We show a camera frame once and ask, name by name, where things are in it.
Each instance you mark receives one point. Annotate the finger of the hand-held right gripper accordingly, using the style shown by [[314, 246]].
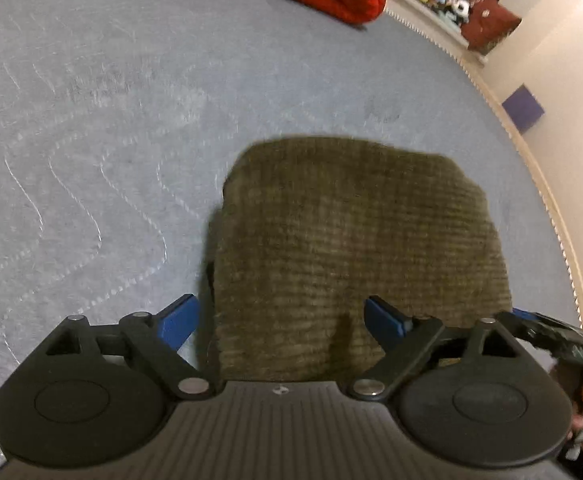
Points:
[[531, 327]]

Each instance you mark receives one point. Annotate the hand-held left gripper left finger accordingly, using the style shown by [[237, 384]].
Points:
[[179, 320]]

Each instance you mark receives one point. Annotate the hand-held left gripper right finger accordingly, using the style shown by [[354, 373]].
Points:
[[384, 320]]

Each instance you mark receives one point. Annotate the blue-grey quilted blanket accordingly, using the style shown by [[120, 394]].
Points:
[[96, 135]]

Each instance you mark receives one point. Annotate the purple box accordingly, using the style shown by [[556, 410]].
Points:
[[522, 109]]

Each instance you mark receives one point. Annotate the dark red cushion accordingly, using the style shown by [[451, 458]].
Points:
[[489, 22]]

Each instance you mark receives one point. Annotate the panda plush toy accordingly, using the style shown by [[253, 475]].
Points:
[[459, 10]]

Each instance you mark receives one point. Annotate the light wooden bed frame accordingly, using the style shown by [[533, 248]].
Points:
[[521, 160]]

